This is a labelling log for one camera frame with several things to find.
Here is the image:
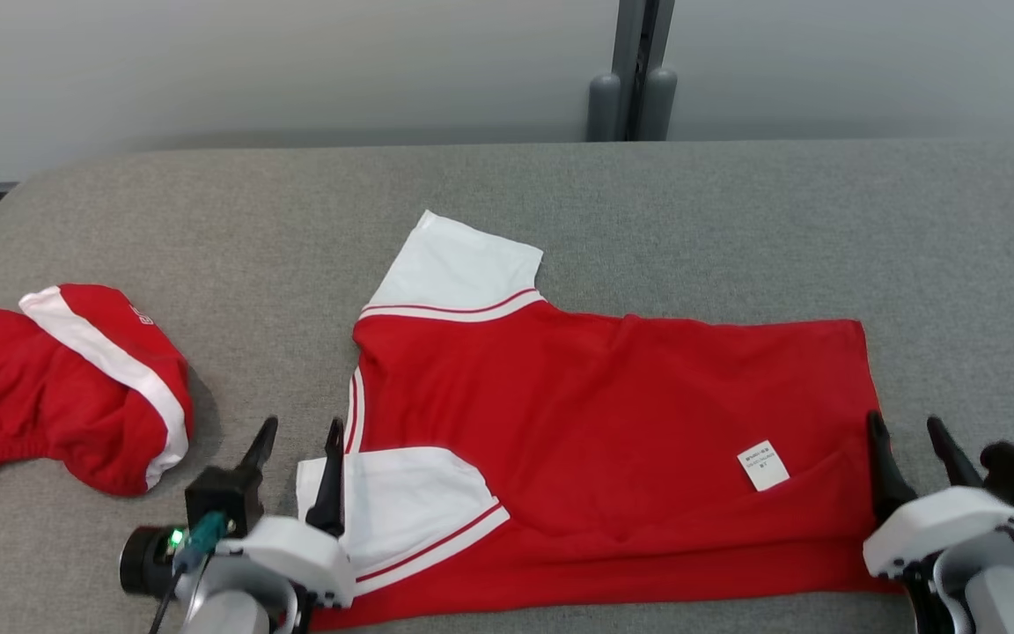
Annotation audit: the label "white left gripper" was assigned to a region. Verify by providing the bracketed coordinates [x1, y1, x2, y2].
[215, 416, 356, 610]

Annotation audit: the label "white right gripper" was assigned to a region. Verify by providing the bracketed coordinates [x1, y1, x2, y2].
[863, 410, 1014, 582]

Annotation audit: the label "red shorts with white stripe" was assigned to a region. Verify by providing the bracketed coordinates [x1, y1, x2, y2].
[0, 284, 195, 512]

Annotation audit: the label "red t-shirt with white sleeves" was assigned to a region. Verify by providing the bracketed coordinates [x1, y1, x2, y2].
[296, 210, 904, 630]

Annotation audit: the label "grey metal partition post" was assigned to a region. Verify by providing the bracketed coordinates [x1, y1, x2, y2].
[588, 0, 678, 142]

